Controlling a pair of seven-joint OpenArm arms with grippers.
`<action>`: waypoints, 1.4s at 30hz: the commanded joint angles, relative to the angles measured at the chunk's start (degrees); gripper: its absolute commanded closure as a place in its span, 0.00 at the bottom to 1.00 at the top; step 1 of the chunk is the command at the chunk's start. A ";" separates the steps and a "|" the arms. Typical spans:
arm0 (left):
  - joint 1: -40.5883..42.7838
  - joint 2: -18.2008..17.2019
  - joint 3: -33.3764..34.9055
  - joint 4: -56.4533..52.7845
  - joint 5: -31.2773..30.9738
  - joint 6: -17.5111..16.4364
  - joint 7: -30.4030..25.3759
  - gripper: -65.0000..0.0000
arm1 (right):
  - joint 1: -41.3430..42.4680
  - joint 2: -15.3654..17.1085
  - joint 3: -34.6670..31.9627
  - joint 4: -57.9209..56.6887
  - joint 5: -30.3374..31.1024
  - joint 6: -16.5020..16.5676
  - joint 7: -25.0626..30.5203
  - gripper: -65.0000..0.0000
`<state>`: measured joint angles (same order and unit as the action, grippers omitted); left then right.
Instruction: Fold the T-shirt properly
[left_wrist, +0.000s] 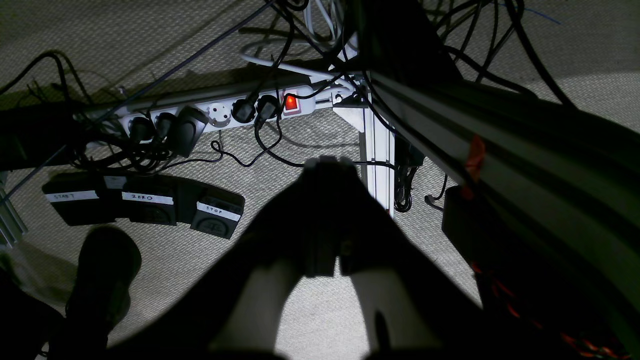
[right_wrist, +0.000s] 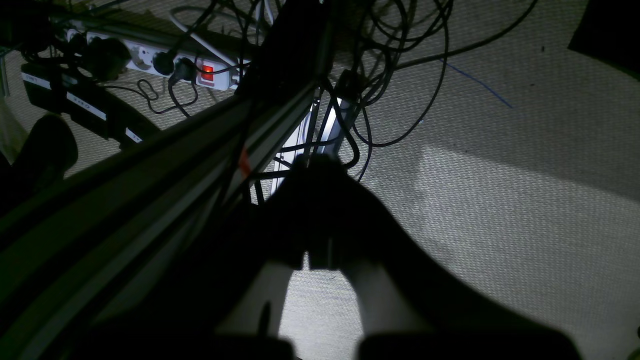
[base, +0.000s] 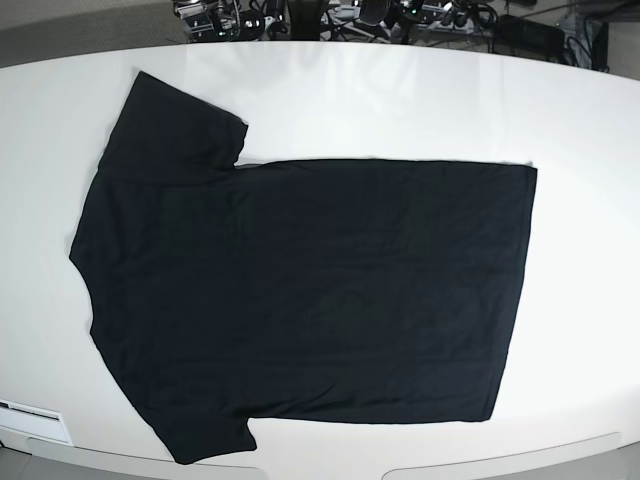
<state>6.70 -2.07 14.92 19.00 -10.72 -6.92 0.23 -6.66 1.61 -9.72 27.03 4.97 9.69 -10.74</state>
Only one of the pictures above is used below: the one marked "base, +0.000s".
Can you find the black T-shirt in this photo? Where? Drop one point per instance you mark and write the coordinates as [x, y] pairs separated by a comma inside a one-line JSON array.
[[359, 291]]

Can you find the grey power strip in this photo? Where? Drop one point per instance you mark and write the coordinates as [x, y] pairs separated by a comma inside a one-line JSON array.
[[437, 17]]

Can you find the black box on floor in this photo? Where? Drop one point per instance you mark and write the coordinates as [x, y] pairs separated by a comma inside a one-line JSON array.
[[525, 34]]

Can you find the white label plate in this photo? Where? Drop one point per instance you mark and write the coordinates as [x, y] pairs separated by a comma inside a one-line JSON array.
[[34, 422]]

